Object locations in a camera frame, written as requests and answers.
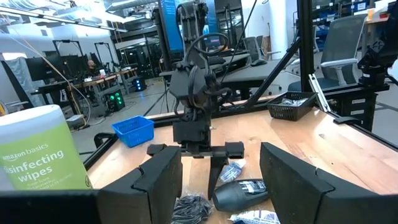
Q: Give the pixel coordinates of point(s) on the black travel bottle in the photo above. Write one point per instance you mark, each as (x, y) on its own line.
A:
(236, 196)

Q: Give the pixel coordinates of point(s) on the silver metal bracket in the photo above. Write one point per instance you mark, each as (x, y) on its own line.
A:
(318, 91)

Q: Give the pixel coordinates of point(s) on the computer tower green lights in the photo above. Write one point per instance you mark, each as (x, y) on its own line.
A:
(115, 100)

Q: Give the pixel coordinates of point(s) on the blue-screen monitor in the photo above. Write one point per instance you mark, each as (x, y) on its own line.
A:
(172, 25)

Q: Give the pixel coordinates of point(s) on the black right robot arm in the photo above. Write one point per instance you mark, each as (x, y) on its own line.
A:
(189, 84)

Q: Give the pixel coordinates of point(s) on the black metal table frame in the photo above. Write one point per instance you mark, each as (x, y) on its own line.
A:
(306, 46)

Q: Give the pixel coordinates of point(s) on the computer tower blue lights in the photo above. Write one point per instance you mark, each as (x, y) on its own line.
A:
(139, 84)

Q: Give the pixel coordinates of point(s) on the black plastic basket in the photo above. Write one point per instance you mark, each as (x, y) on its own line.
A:
(289, 112)

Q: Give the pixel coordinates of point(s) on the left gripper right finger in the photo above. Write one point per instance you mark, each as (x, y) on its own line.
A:
(304, 199)

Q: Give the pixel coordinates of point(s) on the black computer mouse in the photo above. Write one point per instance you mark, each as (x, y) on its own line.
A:
(258, 62)

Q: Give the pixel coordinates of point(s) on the blue plastic basket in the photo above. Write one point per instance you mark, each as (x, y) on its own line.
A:
(133, 130)

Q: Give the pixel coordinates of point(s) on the person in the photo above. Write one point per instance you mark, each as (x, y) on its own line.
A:
(91, 66)

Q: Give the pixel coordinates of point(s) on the disinfecting wipes canister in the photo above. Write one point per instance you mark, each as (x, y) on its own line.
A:
(40, 149)

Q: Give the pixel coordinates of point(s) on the black drawer cabinet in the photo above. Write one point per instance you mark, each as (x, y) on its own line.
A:
(357, 105)

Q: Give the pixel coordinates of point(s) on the grey office chair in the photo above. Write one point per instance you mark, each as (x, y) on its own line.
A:
(342, 40)

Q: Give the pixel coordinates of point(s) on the wooden work desk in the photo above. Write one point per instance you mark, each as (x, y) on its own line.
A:
(93, 82)

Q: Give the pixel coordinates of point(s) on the black office desk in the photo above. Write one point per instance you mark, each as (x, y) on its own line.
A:
(255, 73)

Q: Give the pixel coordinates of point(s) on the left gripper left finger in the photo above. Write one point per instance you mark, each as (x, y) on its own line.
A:
(149, 193)

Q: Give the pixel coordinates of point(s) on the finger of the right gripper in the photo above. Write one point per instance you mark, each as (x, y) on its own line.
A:
(216, 174)

